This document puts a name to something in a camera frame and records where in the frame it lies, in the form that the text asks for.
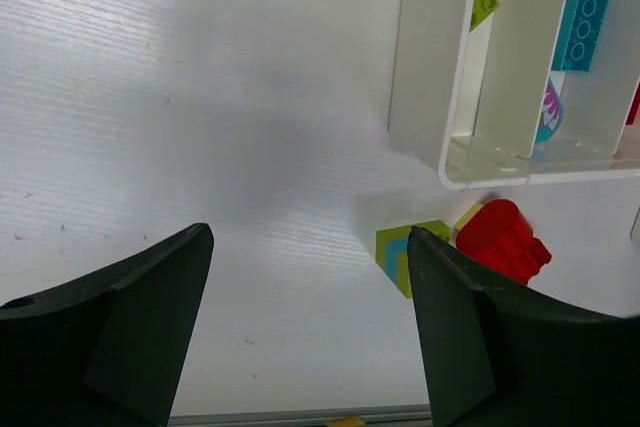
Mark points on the wide white divided tray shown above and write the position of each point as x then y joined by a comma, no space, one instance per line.
467,103

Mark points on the teal rounded lego brick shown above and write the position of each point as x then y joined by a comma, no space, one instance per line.
551,116

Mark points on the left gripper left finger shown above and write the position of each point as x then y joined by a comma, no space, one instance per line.
107,348

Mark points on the red lego cluster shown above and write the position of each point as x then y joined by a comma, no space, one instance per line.
500,238

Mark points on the teal long lego brick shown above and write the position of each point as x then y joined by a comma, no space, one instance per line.
578,36

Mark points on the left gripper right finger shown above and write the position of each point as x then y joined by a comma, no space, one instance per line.
497,353

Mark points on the small red lego brick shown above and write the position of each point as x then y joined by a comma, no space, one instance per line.
634,108

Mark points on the aluminium rail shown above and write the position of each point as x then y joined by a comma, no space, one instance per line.
409,415

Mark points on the yellow lego plate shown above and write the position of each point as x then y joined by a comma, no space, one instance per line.
468,215

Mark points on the green and teal lego stack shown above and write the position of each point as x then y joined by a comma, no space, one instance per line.
391,251

